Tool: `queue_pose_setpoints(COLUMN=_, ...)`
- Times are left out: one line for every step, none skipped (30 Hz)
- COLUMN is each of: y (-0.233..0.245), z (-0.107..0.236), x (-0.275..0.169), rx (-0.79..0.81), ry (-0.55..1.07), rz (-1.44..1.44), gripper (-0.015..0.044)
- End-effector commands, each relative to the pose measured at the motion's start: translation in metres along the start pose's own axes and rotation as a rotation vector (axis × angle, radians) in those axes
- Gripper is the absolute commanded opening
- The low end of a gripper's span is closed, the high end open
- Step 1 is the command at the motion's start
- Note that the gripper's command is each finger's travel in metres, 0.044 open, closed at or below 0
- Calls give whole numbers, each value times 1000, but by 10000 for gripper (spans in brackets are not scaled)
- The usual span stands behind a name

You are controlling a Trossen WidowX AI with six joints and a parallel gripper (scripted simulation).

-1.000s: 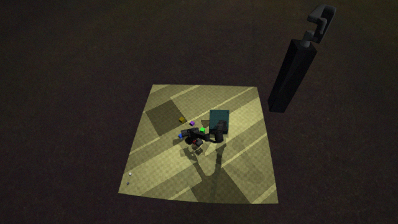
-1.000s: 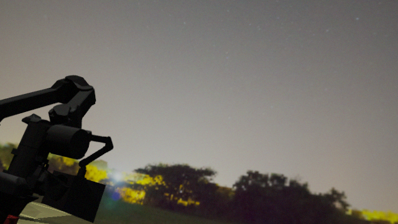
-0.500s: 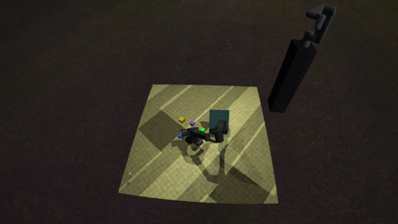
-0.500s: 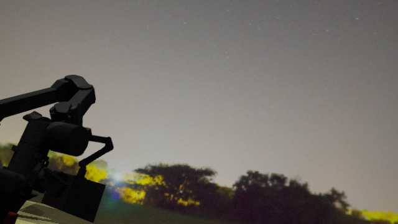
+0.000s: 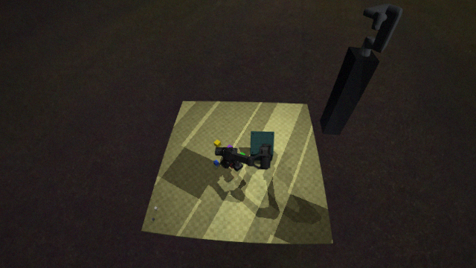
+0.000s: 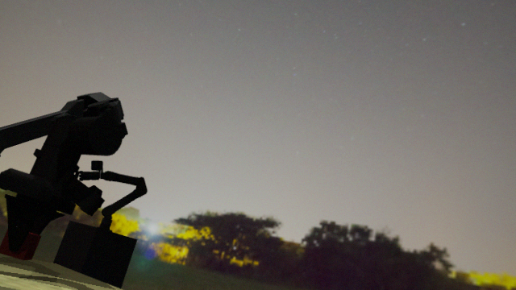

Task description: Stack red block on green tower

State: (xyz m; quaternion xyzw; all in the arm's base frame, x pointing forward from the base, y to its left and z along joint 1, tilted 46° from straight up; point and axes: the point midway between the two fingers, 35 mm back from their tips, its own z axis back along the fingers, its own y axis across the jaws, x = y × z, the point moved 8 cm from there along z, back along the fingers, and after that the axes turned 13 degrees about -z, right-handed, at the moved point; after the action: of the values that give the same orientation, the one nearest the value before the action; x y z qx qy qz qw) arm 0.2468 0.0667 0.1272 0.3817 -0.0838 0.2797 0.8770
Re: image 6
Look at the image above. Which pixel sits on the red block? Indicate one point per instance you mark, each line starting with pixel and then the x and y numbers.
pixel 26 251

